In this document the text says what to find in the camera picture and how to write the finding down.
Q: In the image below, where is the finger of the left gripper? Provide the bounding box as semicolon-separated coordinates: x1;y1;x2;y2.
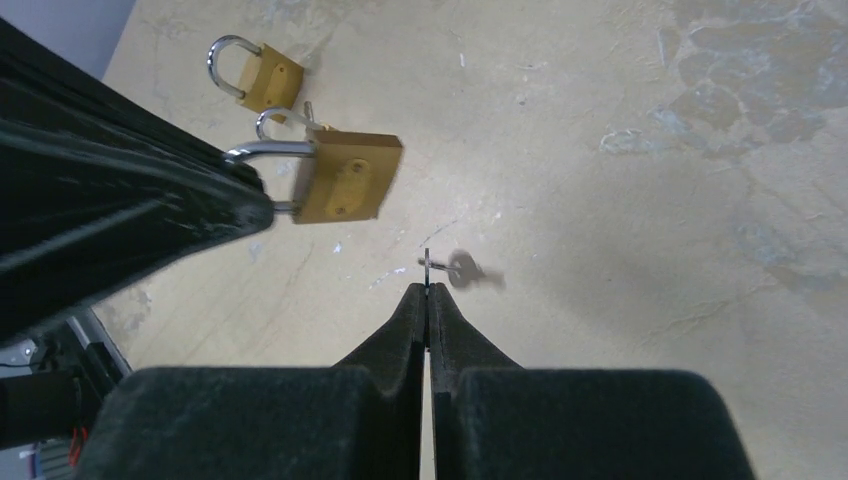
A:
1;22;275;344

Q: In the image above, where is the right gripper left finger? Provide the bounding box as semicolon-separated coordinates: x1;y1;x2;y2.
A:
75;284;426;479

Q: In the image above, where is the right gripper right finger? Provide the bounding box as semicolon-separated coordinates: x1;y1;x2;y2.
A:
427;284;754;479

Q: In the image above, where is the large brass padlock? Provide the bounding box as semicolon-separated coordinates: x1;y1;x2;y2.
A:
206;35;306;114

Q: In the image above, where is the small brass padlock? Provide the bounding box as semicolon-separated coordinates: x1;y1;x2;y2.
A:
255;101;334;140
223;130;404;225

